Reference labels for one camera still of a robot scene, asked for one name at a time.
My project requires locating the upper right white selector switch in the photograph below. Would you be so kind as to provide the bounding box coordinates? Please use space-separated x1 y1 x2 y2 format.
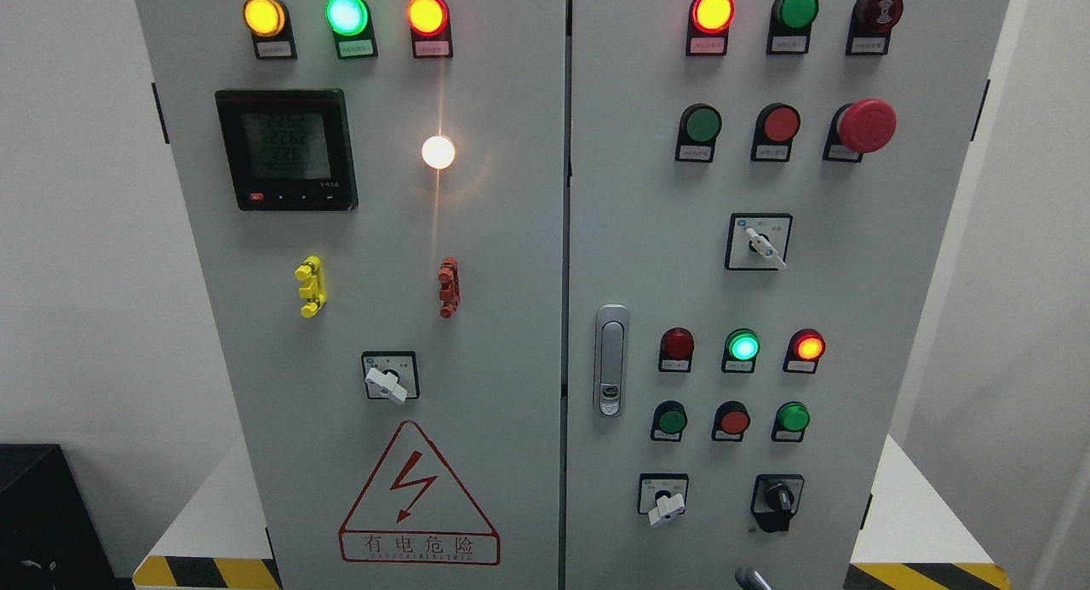
725 213 794 270

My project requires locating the green push button upper row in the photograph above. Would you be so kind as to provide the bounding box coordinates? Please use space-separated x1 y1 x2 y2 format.
674 104 723 162

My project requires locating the yellow terminal clip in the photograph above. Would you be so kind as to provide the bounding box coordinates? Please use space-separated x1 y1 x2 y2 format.
295 254 327 318

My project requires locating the red push button lower middle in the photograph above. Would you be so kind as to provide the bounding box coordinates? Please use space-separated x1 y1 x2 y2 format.
711 400 751 443

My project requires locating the lower white selector switch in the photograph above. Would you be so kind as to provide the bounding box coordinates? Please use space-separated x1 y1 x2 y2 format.
637 473 689 528

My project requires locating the red electrical hazard warning sticker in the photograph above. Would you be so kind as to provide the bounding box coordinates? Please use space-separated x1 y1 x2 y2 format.
338 420 501 566

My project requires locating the left grey cabinet door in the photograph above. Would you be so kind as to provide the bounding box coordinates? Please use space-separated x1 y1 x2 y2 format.
135 0 567 589

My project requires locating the grey lever bottom edge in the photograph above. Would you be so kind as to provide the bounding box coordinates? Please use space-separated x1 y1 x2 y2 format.
732 567 773 590

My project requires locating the lit green indicator lamp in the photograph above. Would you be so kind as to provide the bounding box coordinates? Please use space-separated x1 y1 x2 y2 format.
720 329 760 374

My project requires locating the white indicator lamp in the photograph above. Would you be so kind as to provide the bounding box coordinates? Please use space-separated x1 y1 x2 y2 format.
421 134 456 171

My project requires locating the green indicator lamp top right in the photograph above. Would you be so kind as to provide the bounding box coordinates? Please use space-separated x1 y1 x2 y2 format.
766 0 820 55

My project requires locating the green push button lower left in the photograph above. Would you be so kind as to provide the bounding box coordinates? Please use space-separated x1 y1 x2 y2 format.
650 400 688 442

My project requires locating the green push button lower right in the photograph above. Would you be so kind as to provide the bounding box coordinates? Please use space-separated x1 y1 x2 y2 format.
771 401 812 443

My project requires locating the dark red indicator lamp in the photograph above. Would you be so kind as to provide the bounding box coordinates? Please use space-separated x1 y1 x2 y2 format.
657 327 697 373

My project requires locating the black rotary selector switch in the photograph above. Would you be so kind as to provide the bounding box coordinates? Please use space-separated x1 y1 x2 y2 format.
750 474 806 533

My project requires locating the lit red-orange indicator lamp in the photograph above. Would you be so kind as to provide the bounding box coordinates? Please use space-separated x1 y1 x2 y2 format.
782 329 826 375

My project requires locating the red indicator lamp top right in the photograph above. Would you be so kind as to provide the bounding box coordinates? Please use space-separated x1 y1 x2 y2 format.
686 0 735 57

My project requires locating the green indicator lamp top left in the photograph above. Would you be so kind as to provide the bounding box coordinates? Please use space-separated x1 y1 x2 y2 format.
324 0 378 60

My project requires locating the red emergency stop mushroom button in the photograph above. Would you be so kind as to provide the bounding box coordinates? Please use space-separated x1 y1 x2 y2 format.
823 98 897 162

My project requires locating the orange terminal clip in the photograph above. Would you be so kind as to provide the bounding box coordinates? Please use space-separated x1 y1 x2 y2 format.
437 256 461 320

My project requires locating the silver door lock handle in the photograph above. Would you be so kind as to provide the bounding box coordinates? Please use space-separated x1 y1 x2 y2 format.
594 304 629 418

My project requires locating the black digital power meter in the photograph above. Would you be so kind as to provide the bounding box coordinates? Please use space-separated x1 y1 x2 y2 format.
215 89 359 210

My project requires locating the grey cabinet door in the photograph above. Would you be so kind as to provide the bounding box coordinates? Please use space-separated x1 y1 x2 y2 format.
135 0 567 589
564 0 1009 589

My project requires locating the right grey cabinet door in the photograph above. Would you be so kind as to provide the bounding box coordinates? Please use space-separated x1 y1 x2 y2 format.
564 0 1009 589

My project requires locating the left door white selector switch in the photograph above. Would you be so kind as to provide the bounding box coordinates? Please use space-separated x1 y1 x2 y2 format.
361 351 420 405

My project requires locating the red indicator lamp top left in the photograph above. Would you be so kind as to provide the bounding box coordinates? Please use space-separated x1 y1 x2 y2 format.
405 0 453 59

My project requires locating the black box lower left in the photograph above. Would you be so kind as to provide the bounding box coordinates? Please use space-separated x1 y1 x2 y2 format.
1 445 118 589

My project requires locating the yellow indicator lamp top left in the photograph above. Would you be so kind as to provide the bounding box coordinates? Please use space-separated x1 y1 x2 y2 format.
242 0 296 60

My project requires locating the red push button upper row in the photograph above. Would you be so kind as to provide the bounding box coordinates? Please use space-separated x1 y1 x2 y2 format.
750 103 800 162

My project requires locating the dark red buzzer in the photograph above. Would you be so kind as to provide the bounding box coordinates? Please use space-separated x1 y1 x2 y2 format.
845 0 904 57

